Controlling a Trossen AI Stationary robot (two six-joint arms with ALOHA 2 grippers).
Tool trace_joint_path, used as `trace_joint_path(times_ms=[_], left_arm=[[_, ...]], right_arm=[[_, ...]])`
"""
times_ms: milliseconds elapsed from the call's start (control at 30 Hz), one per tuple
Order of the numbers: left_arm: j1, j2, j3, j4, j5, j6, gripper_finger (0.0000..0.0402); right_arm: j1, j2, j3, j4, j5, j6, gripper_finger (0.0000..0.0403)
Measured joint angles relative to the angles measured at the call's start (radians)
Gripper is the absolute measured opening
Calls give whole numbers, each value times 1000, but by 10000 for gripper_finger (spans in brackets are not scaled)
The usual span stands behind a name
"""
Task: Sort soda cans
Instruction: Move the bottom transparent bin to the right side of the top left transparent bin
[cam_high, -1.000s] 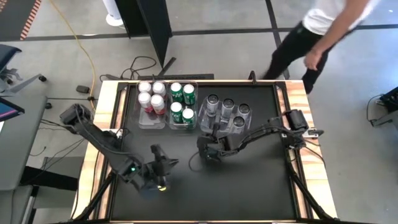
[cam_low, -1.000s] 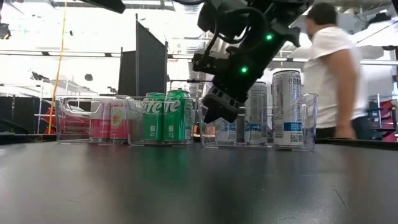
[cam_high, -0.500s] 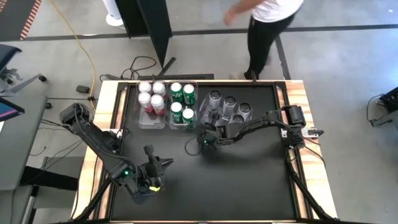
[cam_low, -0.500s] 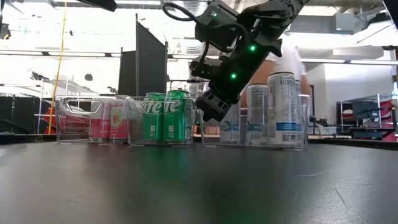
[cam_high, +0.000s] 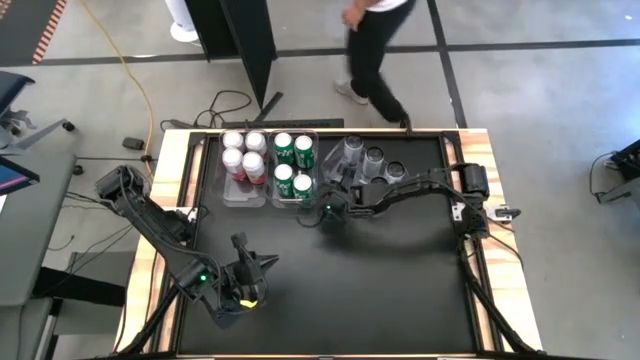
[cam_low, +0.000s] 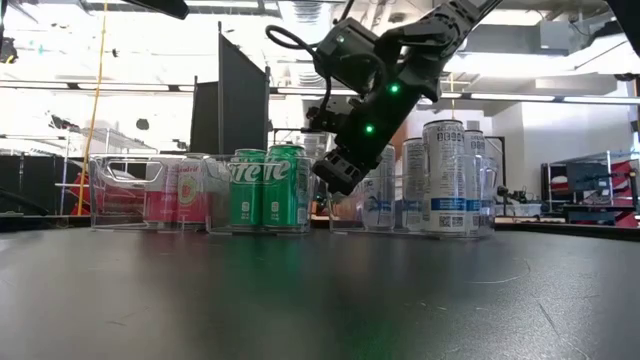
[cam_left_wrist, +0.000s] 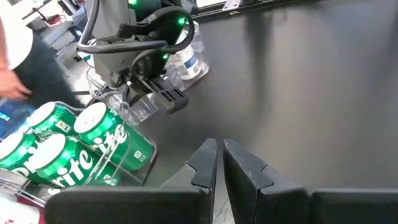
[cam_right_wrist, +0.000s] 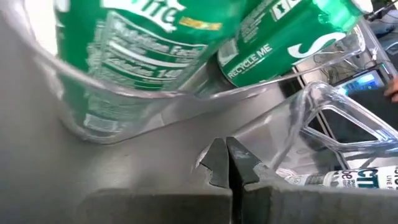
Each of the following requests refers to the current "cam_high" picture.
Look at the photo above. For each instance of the black equipment stand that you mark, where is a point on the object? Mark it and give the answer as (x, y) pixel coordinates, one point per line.
(627, 160)

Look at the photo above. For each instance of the black power adapter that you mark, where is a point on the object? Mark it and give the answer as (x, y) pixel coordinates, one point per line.
(133, 143)

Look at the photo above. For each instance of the person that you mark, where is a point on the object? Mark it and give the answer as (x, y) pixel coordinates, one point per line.
(370, 50)

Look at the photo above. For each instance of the clear plastic storage bin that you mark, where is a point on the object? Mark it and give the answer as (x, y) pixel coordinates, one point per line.
(335, 165)
(245, 195)
(293, 160)

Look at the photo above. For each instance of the white cylindrical stand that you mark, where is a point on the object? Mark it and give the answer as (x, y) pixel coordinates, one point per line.
(181, 20)

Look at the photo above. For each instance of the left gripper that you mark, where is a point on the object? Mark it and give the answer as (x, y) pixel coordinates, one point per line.
(240, 305)

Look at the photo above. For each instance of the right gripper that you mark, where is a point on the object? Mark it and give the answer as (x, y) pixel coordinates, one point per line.
(334, 216)

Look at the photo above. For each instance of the black rig frame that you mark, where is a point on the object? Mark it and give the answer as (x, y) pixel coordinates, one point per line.
(150, 320)

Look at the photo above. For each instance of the white red Spindrift can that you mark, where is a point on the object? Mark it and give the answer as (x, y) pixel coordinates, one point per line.
(256, 142)
(253, 166)
(232, 161)
(232, 140)

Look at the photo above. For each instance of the black flat panel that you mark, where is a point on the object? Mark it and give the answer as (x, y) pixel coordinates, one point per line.
(75, 287)

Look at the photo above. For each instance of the monitor screen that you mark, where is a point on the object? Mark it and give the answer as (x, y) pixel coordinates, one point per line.
(15, 177)

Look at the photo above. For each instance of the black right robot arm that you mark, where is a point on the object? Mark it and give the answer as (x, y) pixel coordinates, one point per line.
(425, 185)

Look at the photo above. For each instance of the black mat orange-striped edge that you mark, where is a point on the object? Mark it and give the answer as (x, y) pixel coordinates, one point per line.
(25, 30)

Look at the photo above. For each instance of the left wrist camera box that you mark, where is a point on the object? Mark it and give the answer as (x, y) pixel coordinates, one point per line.
(244, 274)

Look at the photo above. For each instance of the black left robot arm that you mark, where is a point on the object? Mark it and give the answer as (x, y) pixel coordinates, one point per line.
(150, 220)

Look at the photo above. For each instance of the black partition panel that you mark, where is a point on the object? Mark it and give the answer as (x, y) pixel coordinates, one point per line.
(225, 30)

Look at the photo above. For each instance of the black power strip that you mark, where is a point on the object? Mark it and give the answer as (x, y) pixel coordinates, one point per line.
(300, 123)

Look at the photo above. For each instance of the grey office chair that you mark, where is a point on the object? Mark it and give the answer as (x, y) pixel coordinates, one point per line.
(12, 87)

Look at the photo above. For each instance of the grey desk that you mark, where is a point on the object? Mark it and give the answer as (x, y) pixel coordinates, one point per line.
(35, 235)

